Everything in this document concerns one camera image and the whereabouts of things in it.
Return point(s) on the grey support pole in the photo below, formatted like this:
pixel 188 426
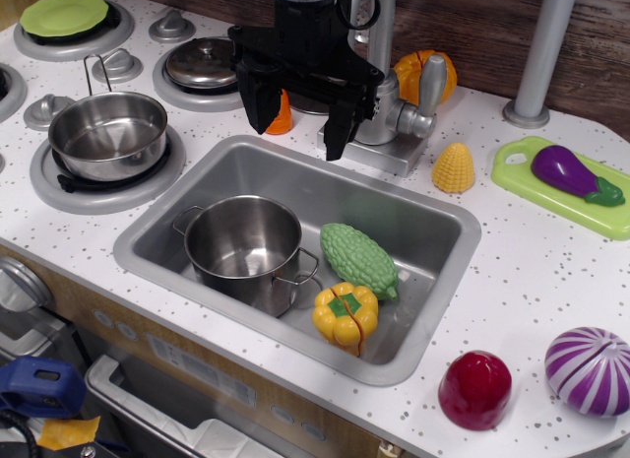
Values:
pixel 527 110

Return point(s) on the grey stove knob back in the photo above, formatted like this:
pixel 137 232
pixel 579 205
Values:
pixel 172 28

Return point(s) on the flat steel lid on counter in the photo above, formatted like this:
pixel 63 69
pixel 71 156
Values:
pixel 307 105

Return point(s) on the grey stove knob middle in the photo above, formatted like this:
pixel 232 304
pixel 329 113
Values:
pixel 117 67

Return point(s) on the grey stove burner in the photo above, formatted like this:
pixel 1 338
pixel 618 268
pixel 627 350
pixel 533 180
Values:
pixel 101 39
pixel 44 172
pixel 16 92
pixel 218 100

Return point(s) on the orange toy pumpkin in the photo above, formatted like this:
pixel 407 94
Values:
pixel 409 69

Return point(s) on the front grey stove burner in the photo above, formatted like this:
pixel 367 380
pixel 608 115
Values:
pixel 44 172

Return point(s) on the green toy plate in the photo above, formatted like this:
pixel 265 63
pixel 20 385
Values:
pixel 62 18

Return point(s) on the blue clamp tool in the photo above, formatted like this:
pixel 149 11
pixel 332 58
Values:
pixel 42 388

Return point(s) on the grey oven door handle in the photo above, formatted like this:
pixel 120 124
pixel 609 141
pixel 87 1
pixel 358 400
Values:
pixel 211 438

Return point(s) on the dark red toy fruit half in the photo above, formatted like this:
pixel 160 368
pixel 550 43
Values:
pixel 475 391

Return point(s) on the purple toy eggplant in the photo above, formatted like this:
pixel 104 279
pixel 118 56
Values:
pixel 560 168

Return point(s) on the purple striped toy onion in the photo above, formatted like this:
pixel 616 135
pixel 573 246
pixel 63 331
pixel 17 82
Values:
pixel 588 370

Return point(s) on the far left grey stove burner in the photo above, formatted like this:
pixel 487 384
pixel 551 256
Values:
pixel 16 92

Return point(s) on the yellow toy corn piece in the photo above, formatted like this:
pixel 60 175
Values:
pixel 453 171

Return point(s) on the light green cutting board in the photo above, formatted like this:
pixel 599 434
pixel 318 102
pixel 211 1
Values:
pixel 511 170

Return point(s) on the steel pot lid on burner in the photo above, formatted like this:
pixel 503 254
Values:
pixel 202 64

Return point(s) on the grey toy sink basin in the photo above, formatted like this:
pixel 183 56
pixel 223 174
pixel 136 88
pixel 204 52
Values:
pixel 431 242

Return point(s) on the green toy bitter gourd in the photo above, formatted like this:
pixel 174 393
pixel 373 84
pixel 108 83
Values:
pixel 358 259

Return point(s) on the steel pan with wire handle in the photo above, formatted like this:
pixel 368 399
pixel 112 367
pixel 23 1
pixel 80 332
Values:
pixel 109 136

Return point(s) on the back left grey stove burner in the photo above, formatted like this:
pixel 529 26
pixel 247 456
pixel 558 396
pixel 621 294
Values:
pixel 101 39

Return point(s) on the yellow cloth scrap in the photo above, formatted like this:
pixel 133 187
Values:
pixel 58 434

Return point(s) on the silver toy faucet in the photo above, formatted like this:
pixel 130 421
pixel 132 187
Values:
pixel 396 137

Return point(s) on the grey stove knob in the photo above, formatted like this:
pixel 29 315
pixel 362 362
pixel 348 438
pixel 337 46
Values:
pixel 117 67
pixel 39 115
pixel 172 28

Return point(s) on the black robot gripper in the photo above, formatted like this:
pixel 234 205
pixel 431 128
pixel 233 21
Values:
pixel 306 51

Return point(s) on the grey stove knob front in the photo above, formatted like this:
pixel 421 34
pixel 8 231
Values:
pixel 39 115

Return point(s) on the back right grey stove burner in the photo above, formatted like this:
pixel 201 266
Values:
pixel 218 100

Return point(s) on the yellow toy bell pepper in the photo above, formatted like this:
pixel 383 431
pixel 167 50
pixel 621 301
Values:
pixel 346 315

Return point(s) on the steel pot with handles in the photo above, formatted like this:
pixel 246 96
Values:
pixel 249 248

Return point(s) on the orange toy carrot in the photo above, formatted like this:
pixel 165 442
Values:
pixel 283 121

